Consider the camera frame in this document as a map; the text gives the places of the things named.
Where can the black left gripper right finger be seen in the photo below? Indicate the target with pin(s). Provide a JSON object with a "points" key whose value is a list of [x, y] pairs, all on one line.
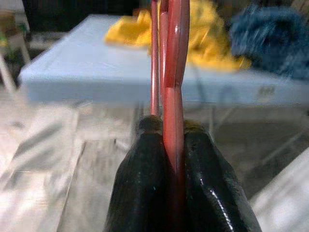
{"points": [[212, 193]]}

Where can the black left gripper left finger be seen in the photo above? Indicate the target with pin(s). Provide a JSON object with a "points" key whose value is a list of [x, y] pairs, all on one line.
{"points": [[140, 188]]}

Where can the pink hanger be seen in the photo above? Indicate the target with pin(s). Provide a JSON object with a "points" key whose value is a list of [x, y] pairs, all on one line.
{"points": [[173, 60]]}

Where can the dark blue garment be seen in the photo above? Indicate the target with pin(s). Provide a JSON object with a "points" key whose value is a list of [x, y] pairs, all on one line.
{"points": [[272, 41]]}

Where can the light blue folding table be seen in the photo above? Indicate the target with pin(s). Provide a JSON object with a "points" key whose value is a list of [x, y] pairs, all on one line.
{"points": [[84, 72]]}

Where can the yellow garment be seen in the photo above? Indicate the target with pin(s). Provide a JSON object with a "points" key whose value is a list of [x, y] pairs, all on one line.
{"points": [[207, 43]]}

